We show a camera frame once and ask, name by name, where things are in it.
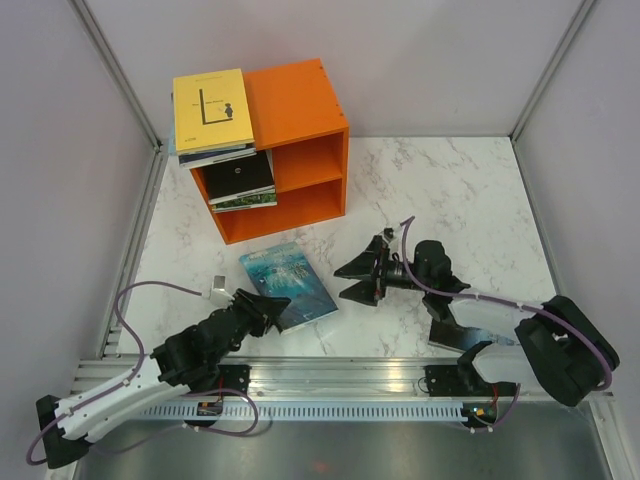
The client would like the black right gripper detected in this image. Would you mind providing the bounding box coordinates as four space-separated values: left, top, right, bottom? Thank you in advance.
334 235 430 306

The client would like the dark blue Robinson Crusoe book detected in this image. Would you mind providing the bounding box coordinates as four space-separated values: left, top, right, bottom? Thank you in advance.
178 144 256 170

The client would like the grey Great Gatsby book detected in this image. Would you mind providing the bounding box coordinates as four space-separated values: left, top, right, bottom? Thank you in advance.
209 188 276 208

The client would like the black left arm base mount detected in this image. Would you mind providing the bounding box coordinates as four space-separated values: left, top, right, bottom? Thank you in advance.
191 364 251 399

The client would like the green Alice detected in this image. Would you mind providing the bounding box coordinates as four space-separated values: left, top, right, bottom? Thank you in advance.
211 192 277 214

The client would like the white slotted cable duct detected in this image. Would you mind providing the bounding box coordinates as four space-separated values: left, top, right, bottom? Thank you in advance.
138 400 467 422

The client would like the aluminium left frame post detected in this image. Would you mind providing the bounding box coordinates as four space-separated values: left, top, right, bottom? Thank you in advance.
69 0 164 151

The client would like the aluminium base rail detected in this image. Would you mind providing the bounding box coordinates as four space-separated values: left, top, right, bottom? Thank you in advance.
74 354 616 401

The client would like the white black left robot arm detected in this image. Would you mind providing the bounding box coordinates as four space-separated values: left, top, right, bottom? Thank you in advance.
26 289 291 470

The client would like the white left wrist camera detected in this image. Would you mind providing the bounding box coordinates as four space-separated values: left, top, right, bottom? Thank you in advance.
201 275 233 308

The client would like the teal blue ocean book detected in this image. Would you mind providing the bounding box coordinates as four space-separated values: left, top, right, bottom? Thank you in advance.
239 242 338 333

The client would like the aluminium frame post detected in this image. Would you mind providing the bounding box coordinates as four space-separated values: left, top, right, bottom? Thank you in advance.
69 0 164 151
508 0 600 146

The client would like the light blue paperback book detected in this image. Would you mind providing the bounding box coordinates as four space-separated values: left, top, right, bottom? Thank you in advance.
168 125 177 156

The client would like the orange wooden shelf box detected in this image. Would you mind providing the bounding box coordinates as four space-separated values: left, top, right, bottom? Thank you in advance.
211 59 349 244

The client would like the aluminium right frame post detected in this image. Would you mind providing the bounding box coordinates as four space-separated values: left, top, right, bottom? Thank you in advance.
508 0 600 146

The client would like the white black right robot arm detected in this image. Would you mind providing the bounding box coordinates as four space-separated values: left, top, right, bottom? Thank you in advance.
334 231 620 407

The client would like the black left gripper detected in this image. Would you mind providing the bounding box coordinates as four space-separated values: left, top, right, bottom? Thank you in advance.
210 287 291 363

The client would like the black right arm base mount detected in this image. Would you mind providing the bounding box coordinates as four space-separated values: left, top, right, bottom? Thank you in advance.
424 365 516 398

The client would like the black book with gold lines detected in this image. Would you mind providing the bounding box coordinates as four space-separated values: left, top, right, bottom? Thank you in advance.
202 150 275 205

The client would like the yellow Little Prince book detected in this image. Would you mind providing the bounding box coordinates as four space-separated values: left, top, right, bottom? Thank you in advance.
172 69 254 154

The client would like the dark night scene book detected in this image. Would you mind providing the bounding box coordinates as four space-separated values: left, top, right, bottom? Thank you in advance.
427 302 518 352

